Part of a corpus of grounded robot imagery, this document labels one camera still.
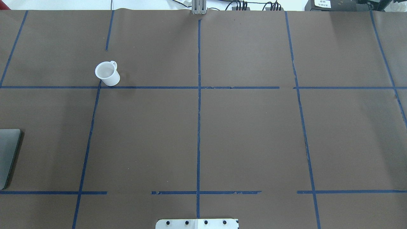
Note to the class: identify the white plastic cup with handle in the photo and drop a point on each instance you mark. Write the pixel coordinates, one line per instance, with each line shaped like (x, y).
(107, 72)

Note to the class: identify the grey closed laptop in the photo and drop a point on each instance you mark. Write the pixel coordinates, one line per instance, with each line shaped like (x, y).
(9, 142)

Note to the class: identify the brown paper table cover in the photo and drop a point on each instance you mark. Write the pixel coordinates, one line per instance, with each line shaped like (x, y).
(287, 120)

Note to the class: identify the black power strip with plugs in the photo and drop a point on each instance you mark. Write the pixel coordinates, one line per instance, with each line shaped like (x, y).
(246, 6)

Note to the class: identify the black box with white label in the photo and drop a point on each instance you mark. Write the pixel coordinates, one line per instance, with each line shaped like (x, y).
(336, 5)

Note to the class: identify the grey aluminium profile post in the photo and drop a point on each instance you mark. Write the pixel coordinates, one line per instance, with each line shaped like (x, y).
(198, 7)

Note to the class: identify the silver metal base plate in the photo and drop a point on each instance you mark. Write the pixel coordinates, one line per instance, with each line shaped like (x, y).
(197, 224)

